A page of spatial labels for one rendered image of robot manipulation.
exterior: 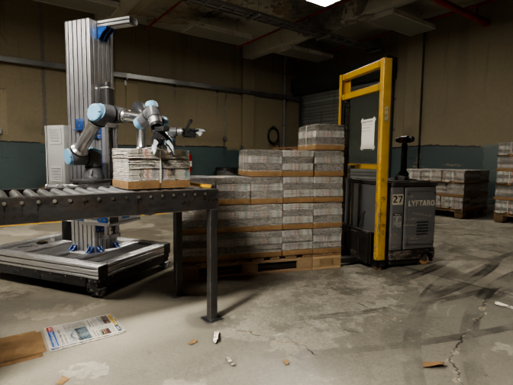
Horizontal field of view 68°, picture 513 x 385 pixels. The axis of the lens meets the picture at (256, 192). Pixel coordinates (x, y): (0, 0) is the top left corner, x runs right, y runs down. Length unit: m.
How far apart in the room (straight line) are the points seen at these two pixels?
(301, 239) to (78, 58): 2.32
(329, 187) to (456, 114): 6.25
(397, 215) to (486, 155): 5.55
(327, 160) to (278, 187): 0.51
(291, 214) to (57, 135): 2.00
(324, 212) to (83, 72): 2.27
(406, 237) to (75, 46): 3.22
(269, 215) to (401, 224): 1.24
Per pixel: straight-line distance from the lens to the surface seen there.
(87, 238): 3.33
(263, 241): 3.25
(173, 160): 2.28
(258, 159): 3.15
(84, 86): 3.30
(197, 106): 10.52
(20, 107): 9.38
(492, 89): 9.15
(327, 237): 3.49
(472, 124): 9.21
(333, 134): 3.44
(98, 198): 2.01
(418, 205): 3.79
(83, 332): 2.43
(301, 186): 3.31
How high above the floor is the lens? 0.98
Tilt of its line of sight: 5 degrees down
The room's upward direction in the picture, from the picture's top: 1 degrees clockwise
